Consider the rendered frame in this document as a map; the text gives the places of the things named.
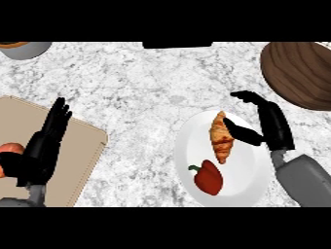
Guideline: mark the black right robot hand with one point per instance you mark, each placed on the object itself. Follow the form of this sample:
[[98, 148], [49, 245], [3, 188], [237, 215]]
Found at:
[[275, 129]]

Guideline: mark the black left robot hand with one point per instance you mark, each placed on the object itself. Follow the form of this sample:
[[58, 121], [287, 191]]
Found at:
[[43, 146]]

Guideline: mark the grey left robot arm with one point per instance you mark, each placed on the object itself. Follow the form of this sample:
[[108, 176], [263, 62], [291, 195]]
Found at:
[[27, 197]]

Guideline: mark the golden brown croissant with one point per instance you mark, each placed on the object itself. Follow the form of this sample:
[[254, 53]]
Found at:
[[220, 137]]

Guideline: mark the white oval plate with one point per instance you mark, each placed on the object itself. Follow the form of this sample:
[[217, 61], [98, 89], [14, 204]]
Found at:
[[220, 162]]

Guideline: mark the tan cutting board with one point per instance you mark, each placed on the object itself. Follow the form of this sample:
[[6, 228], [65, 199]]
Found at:
[[77, 152]]

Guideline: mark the orange peach fruit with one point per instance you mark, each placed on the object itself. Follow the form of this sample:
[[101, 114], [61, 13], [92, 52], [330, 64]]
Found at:
[[0, 160]]

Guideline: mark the red bell pepper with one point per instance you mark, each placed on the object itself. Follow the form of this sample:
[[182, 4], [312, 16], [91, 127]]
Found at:
[[209, 178]]

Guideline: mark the grey pot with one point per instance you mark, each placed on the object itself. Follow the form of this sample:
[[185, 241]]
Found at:
[[23, 49]]

